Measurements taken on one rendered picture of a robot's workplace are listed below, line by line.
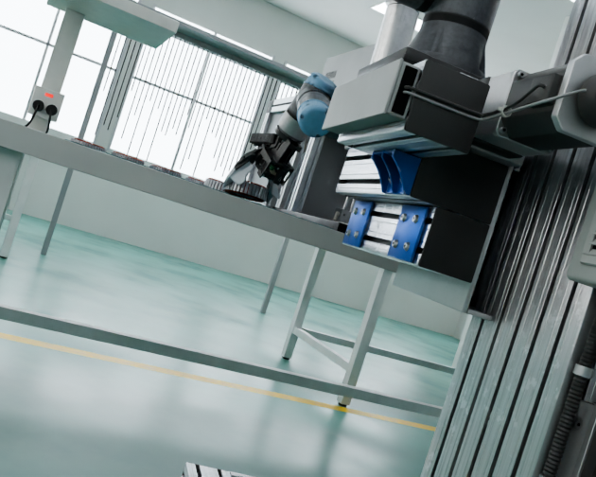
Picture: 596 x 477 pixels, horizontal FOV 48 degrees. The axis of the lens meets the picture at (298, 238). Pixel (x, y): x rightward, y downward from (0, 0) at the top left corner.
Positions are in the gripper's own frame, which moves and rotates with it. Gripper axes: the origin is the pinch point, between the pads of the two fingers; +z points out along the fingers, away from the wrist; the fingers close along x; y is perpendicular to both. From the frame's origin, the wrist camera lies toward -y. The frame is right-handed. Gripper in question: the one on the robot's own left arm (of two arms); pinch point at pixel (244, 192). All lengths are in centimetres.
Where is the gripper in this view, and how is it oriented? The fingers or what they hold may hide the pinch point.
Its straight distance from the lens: 170.2
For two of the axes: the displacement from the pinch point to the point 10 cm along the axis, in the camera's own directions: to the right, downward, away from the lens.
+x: 7.7, 2.5, 5.8
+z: -5.4, 7.4, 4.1
